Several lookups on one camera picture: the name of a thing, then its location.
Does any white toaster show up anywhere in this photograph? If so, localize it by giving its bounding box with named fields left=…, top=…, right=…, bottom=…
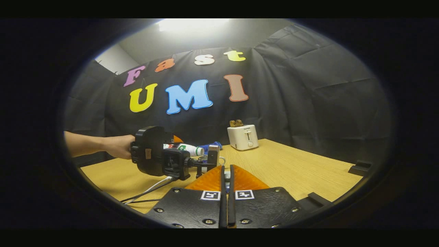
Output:
left=227, top=125, right=259, bottom=151

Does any blue towel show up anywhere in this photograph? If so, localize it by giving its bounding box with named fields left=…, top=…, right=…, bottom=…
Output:
left=198, top=141, right=223, bottom=155

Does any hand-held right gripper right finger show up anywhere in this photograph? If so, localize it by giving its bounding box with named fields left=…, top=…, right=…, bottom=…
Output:
left=228, top=164, right=311, bottom=229

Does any black plastic bracket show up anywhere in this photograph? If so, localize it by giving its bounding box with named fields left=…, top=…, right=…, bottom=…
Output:
left=348, top=160, right=373, bottom=177

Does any white water bottle green label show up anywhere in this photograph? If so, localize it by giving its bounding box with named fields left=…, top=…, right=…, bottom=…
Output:
left=163, top=143, right=205, bottom=157

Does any black cable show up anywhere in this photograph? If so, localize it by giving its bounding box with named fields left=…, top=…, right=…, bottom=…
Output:
left=120, top=178, right=179, bottom=203

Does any white cable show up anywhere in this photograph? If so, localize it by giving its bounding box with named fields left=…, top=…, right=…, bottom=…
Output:
left=123, top=176, right=176, bottom=205

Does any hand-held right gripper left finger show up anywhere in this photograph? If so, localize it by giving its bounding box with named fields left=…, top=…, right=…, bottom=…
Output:
left=145, top=165, right=227, bottom=229

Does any black backdrop cloth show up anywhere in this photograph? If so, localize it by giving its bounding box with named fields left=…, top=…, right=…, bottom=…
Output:
left=63, top=24, right=393, bottom=165

